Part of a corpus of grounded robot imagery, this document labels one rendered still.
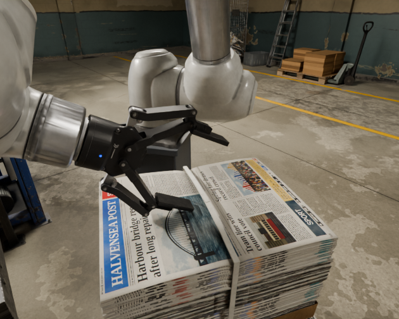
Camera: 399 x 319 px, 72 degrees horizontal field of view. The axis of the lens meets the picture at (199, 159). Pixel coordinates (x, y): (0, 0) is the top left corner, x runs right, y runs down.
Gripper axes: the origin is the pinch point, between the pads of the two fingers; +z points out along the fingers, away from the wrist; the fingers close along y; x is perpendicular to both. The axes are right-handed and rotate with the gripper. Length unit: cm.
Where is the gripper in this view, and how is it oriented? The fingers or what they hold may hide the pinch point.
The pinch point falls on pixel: (202, 173)
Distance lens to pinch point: 48.4
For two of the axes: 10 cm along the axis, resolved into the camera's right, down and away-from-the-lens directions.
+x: 3.3, 4.5, -8.3
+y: -4.3, 8.5, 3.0
